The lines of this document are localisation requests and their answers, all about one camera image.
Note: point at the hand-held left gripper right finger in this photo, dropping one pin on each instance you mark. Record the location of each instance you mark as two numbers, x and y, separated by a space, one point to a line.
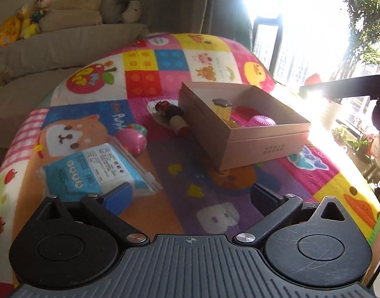
264 200

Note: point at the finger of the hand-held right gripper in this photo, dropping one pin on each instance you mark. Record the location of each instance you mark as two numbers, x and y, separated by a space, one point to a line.
357 87

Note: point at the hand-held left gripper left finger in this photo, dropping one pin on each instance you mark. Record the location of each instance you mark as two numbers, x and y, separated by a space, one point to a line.
118 197

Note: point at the blue wet wipes pack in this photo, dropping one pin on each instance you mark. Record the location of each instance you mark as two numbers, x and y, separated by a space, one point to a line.
97 170

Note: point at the brown cardboard box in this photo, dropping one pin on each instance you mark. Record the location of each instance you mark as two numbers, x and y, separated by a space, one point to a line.
255 149

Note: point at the red plastic cups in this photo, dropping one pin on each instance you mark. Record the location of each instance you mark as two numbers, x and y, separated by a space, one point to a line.
242 113

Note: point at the yellow pudding toy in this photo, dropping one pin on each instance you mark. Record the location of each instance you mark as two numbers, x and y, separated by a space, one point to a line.
221 108

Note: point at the small potted plants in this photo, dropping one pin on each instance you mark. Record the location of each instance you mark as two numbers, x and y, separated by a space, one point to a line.
354 142

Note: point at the pink egg toy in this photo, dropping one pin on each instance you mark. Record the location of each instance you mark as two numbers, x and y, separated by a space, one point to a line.
132 141

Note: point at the green palm plant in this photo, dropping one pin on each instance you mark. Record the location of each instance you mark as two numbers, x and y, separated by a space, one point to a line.
368 21

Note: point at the green orange toy piece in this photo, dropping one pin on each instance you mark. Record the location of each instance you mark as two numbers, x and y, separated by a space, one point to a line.
135 128

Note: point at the brown cylinder toy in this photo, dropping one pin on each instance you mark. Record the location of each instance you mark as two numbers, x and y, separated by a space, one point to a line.
177 121

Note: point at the colourful cartoon play mat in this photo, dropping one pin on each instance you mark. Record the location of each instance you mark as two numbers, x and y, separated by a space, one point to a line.
146 77

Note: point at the beige sofa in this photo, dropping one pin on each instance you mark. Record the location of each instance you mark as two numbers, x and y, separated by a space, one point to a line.
38 68

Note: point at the beige curtain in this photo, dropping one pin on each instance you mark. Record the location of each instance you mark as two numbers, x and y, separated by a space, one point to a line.
227 6

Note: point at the grey bear neck pillow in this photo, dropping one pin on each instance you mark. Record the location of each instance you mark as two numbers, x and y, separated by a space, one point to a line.
121 7

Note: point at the beige folded blanket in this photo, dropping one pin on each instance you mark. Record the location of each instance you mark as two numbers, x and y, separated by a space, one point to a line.
72 11

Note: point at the yellow bird plush toy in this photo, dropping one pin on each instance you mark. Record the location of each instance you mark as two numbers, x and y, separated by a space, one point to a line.
29 21

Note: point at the cartoon boy doll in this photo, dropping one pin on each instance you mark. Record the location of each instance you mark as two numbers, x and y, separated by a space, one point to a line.
41 4

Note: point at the dark window frame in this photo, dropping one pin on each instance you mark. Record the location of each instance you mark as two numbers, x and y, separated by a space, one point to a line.
272 45

